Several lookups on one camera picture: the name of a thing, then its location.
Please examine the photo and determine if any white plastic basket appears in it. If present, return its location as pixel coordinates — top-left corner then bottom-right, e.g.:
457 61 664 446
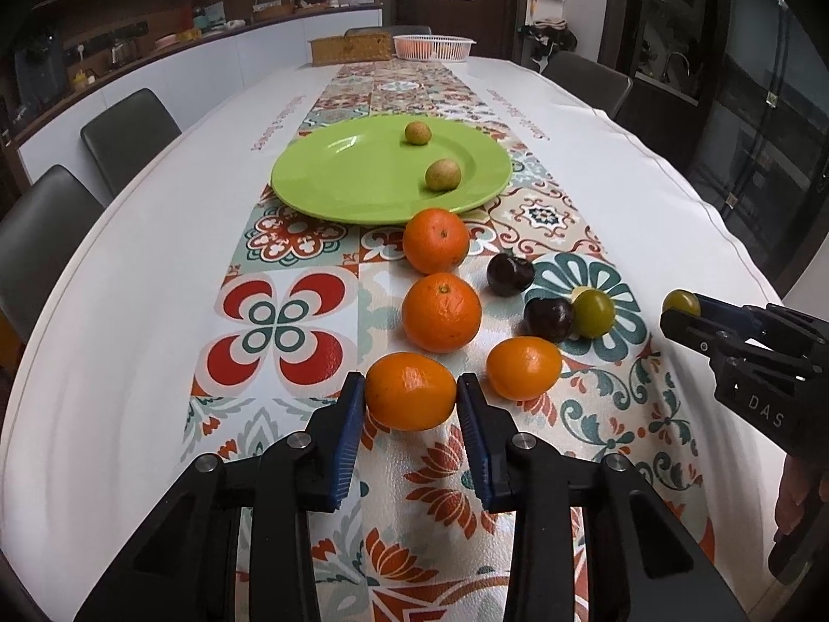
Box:
392 34 478 64

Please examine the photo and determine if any green plum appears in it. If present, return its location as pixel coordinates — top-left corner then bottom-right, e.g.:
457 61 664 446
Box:
662 289 701 318
571 287 616 340

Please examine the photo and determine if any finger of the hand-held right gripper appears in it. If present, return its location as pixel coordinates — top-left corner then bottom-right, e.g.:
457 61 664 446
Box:
662 311 752 357
698 294 807 338

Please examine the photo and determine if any small tan longan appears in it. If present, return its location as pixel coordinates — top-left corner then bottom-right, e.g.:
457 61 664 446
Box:
425 159 462 193

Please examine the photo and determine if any grey dining chair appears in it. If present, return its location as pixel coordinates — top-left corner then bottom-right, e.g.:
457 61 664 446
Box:
80 88 183 199
0 165 106 344
542 50 633 121
345 25 434 38

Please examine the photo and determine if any black water dispenser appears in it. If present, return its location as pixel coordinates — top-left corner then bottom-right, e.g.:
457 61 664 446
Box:
13 29 69 111

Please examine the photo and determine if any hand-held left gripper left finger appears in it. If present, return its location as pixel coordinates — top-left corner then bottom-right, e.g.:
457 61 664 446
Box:
74 371 367 622

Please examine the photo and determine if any pile of bags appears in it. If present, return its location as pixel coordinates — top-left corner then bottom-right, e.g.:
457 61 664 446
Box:
518 16 579 74

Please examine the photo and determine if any dark purple plum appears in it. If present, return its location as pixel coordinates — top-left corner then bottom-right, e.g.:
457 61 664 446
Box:
523 296 577 343
486 252 536 298

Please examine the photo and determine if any orange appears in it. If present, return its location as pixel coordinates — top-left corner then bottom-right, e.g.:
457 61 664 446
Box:
402 273 483 355
485 335 563 402
403 208 471 276
364 351 458 432

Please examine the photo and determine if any green plate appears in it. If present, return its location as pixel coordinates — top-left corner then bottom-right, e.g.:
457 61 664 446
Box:
270 113 512 227

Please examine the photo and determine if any person's right hand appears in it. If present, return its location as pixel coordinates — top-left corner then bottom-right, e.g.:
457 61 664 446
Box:
776 457 810 532

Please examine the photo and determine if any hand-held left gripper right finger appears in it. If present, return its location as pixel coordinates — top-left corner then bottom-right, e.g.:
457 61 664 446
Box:
456 372 752 622

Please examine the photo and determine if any wicker box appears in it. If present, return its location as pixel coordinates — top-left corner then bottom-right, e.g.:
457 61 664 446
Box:
309 34 395 67

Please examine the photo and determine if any kitchen faucet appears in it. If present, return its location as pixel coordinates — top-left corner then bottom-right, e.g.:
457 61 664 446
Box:
664 50 693 87

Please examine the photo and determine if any patterned table runner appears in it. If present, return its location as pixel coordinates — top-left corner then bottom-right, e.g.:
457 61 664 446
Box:
181 58 717 622

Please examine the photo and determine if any glass sliding door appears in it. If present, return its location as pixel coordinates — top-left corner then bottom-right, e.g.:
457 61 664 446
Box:
687 0 829 286

